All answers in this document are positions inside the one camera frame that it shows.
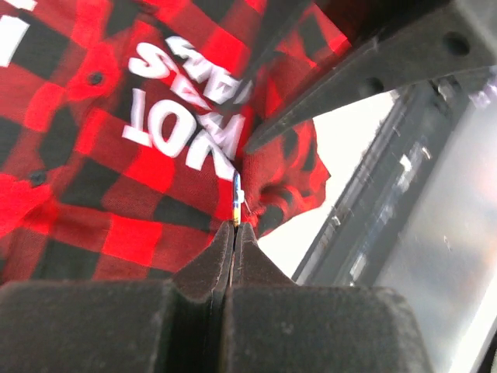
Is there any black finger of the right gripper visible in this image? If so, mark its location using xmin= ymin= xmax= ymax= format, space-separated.
xmin=245 ymin=1 xmax=496 ymax=153
xmin=232 ymin=1 xmax=313 ymax=105

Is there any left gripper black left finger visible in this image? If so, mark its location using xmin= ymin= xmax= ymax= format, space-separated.
xmin=1 ymin=223 xmax=235 ymax=372

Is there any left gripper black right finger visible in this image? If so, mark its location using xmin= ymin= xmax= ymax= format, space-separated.
xmin=219 ymin=224 xmax=432 ymax=372

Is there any round pin badge brooch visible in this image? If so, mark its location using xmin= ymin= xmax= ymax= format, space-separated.
xmin=232 ymin=171 xmax=245 ymax=227

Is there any red black plaid shirt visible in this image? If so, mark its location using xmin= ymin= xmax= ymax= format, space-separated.
xmin=1 ymin=1 xmax=350 ymax=282

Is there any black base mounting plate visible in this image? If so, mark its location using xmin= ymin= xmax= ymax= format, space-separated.
xmin=292 ymin=69 xmax=496 ymax=286

